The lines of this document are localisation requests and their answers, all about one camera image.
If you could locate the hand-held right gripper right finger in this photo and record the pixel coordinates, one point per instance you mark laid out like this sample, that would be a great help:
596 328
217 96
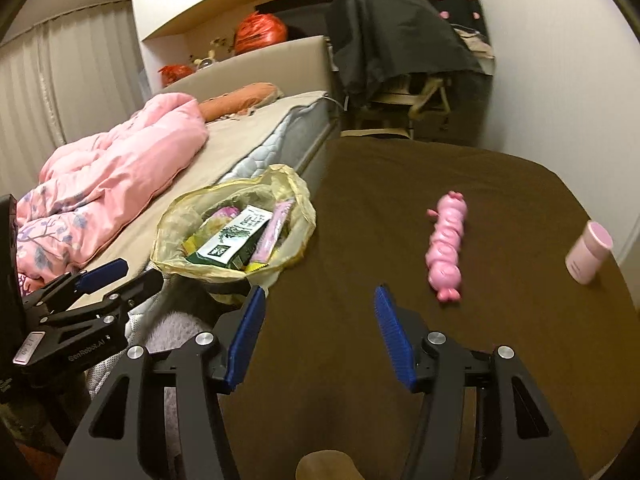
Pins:
395 340

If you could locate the beige padded headboard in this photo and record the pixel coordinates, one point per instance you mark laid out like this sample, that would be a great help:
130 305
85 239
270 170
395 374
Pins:
270 67

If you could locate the bed with beige sheet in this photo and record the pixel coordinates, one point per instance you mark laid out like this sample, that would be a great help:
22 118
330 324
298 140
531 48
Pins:
240 145

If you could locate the chair with dark jacket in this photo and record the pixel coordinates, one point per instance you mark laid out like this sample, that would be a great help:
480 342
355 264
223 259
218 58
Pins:
395 35

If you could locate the pink quilt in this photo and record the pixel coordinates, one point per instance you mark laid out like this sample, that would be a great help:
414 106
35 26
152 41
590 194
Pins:
120 170

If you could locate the green and white packet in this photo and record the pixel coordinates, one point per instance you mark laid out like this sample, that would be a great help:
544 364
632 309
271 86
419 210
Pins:
232 240

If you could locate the white curtain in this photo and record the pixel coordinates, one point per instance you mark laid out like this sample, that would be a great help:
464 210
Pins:
65 85

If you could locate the pink stick packet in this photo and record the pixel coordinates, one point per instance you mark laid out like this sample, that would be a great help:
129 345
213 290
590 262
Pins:
272 232

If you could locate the black garment with pink spots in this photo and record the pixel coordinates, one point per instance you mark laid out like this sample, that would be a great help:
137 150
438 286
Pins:
457 5

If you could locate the white quilted mattress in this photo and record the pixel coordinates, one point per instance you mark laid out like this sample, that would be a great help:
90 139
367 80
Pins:
295 140

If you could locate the pink cup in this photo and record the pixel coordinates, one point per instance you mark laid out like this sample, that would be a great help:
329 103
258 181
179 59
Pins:
587 255

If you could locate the orange pillow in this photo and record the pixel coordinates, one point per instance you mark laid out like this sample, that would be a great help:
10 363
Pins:
235 102

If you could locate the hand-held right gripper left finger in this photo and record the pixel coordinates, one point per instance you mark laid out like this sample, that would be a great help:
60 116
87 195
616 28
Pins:
247 335

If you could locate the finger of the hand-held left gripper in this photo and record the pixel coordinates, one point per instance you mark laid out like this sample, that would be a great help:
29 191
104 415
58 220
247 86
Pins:
105 272
135 292

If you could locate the cardboard box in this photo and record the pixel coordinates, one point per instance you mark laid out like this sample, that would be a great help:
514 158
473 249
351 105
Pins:
372 133

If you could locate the wooden chair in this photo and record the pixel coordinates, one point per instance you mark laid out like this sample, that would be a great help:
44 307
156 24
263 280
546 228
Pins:
415 100

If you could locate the pink pig toy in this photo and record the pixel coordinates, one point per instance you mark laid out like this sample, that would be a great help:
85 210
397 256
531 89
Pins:
445 250

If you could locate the small orange plastic bag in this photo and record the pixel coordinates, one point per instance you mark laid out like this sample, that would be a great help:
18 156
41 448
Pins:
176 75

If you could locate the large orange plastic bag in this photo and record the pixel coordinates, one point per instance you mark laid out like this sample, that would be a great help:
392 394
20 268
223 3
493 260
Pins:
260 32

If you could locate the yellow bin liner bag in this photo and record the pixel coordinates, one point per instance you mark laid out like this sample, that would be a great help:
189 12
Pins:
295 220

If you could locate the person's right forearm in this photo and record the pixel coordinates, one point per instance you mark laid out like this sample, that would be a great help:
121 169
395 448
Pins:
330 467

